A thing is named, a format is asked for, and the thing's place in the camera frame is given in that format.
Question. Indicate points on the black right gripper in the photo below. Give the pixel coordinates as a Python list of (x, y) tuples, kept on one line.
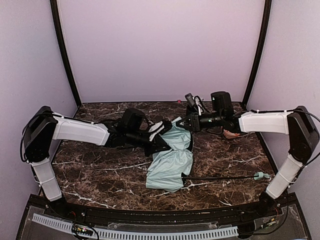
[(194, 122)]

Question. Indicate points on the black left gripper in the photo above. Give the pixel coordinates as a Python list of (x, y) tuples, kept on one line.
[(158, 141)]

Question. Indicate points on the mint green folding umbrella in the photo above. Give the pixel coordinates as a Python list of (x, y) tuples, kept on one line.
[(169, 166)]

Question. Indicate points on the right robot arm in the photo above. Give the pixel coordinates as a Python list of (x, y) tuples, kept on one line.
[(297, 124)]

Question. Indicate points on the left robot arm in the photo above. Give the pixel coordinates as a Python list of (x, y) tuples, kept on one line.
[(132, 129)]

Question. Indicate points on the red white patterned bowl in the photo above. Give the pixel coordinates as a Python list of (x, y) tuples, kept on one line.
[(230, 135)]

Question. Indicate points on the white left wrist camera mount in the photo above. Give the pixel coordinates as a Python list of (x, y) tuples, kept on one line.
[(155, 129)]

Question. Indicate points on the black curved front rail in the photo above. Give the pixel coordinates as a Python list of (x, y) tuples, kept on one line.
[(244, 214)]

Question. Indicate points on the grey slotted cable duct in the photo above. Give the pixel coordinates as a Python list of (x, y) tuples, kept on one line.
[(121, 231)]

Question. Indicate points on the right black frame post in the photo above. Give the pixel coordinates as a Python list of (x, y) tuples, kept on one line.
[(258, 53)]

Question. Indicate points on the black frame post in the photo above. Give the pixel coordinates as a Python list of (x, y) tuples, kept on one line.
[(63, 51), (258, 53)]

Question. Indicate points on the left black frame post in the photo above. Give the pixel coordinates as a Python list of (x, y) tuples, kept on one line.
[(63, 51)]

